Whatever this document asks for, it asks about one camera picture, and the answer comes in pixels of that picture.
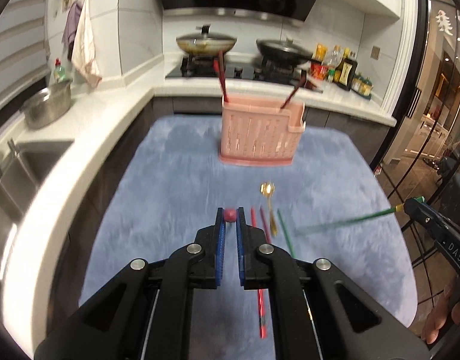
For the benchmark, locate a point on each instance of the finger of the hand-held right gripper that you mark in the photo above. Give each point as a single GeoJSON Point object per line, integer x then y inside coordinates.
{"type": "Point", "coordinates": [421, 213]}

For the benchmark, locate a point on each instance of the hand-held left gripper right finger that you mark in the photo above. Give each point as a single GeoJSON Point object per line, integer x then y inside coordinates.
{"type": "Point", "coordinates": [241, 255]}

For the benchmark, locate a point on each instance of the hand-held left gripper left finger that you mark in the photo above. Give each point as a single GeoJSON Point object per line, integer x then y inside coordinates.
{"type": "Point", "coordinates": [220, 255]}

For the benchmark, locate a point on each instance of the purple chopstick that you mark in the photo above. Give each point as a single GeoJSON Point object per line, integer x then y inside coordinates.
{"type": "Point", "coordinates": [265, 225]}

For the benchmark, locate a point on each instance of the maroon chopstick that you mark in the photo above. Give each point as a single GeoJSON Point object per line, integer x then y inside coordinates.
{"type": "Point", "coordinates": [230, 214]}
{"type": "Point", "coordinates": [222, 60]}

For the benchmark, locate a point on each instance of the green chopstick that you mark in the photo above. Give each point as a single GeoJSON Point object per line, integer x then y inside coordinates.
{"type": "Point", "coordinates": [286, 234]}
{"type": "Point", "coordinates": [346, 219]}

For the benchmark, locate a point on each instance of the red chopstick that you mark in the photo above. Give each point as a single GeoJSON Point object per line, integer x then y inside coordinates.
{"type": "Point", "coordinates": [262, 315]}
{"type": "Point", "coordinates": [218, 71]}

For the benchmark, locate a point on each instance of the gold metal spoon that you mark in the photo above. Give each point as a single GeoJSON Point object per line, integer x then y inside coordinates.
{"type": "Point", "coordinates": [268, 189]}

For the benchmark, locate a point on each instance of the pink perforated utensil holder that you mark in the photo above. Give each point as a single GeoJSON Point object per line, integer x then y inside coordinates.
{"type": "Point", "coordinates": [256, 135]}

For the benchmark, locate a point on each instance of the brown chopstick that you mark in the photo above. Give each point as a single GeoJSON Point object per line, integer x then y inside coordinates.
{"type": "Point", "coordinates": [295, 90]}

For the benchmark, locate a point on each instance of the person's right hand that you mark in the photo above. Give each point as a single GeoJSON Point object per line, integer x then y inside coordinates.
{"type": "Point", "coordinates": [439, 318]}

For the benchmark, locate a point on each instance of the blue plush mat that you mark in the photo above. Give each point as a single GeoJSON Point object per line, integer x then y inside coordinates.
{"type": "Point", "coordinates": [170, 180]}

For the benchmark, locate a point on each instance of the glass sliding door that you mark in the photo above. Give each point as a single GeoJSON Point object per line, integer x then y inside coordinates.
{"type": "Point", "coordinates": [432, 120]}

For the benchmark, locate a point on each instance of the green-lidded spice jar set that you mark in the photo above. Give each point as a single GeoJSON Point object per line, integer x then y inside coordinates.
{"type": "Point", "coordinates": [362, 86]}

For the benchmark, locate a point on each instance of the dark soy sauce bottle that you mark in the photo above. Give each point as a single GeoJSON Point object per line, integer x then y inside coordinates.
{"type": "Point", "coordinates": [346, 73]}

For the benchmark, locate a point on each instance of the small green-capped bottle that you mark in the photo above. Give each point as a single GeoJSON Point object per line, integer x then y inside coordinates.
{"type": "Point", "coordinates": [331, 75]}

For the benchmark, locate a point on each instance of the red seasoning container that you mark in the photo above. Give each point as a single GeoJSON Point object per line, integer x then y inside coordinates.
{"type": "Point", "coordinates": [319, 71]}

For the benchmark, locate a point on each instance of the yellow-capped bottle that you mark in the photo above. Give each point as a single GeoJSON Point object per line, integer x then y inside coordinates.
{"type": "Point", "coordinates": [345, 53]}

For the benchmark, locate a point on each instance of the clear plastic bottle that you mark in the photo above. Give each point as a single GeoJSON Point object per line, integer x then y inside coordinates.
{"type": "Point", "coordinates": [331, 60]}

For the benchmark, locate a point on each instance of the black gas stove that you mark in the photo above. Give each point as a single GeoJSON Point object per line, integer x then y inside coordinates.
{"type": "Point", "coordinates": [245, 73]}

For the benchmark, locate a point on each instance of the yellow seasoning packet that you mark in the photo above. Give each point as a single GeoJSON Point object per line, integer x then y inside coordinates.
{"type": "Point", "coordinates": [319, 52]}

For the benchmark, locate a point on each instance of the white tree window decal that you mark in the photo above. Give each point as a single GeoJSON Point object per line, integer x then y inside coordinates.
{"type": "Point", "coordinates": [445, 22]}

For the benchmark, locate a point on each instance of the black wok with glass lid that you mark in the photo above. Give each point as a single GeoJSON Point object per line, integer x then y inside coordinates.
{"type": "Point", "coordinates": [282, 48]}

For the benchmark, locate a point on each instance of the beige wok with glass lid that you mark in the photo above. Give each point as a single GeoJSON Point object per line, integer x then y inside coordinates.
{"type": "Point", "coordinates": [203, 43]}

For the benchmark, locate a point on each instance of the stainless steel sink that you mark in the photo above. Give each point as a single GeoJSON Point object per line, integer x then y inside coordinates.
{"type": "Point", "coordinates": [24, 172]}

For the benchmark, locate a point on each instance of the steel colander bowl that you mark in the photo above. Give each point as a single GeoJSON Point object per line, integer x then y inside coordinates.
{"type": "Point", "coordinates": [46, 105]}

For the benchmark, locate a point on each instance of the sink soap dispenser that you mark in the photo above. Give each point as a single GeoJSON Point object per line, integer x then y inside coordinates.
{"type": "Point", "coordinates": [13, 148]}

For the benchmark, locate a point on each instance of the green dish soap bottle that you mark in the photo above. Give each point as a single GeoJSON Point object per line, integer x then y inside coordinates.
{"type": "Point", "coordinates": [59, 73]}

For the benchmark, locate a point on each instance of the white hanging towel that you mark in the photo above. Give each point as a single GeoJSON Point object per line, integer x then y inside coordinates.
{"type": "Point", "coordinates": [83, 45]}

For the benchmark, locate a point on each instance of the purple hanging cloth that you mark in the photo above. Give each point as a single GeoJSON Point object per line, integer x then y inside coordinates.
{"type": "Point", "coordinates": [70, 26]}

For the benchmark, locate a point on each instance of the white window blind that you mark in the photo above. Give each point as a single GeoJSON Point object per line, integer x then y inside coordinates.
{"type": "Point", "coordinates": [16, 45]}

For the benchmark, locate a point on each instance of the gold wall socket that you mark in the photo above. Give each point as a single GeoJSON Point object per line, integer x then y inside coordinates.
{"type": "Point", "coordinates": [376, 51]}

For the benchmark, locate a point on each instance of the decorated wall hook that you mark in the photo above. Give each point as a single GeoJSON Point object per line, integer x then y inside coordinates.
{"type": "Point", "coordinates": [67, 3]}

